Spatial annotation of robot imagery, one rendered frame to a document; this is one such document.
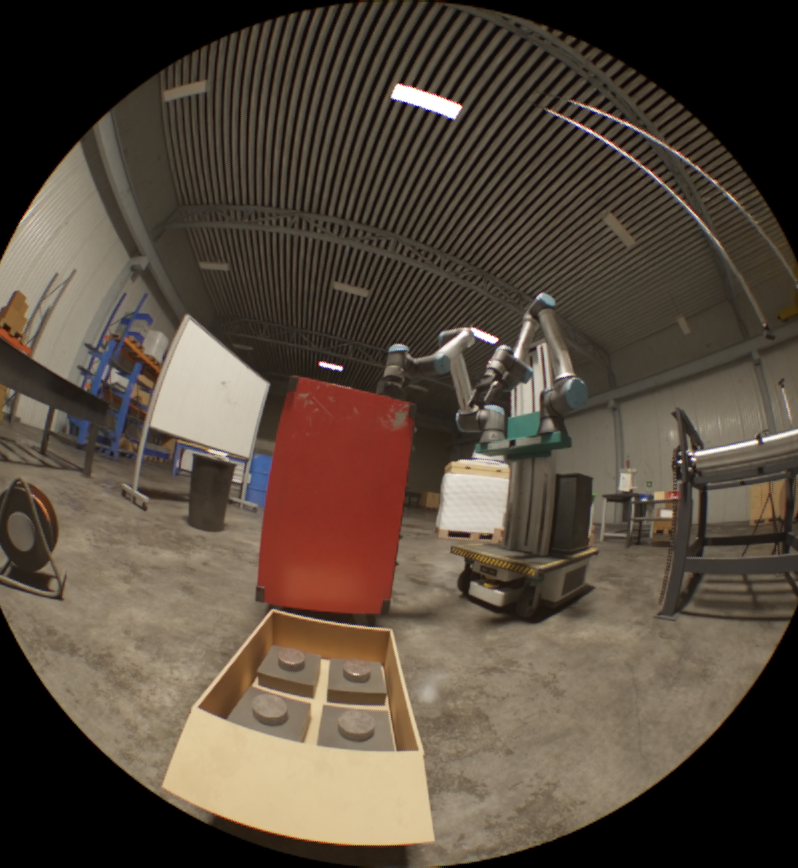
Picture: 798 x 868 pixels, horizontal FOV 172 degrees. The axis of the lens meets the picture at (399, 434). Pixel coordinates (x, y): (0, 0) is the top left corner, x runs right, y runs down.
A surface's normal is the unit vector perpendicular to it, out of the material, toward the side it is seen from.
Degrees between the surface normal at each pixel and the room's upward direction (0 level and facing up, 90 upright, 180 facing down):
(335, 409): 90
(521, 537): 90
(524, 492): 90
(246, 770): 25
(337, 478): 90
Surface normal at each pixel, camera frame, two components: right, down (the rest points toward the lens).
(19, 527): 0.85, 0.00
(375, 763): 0.18, -0.96
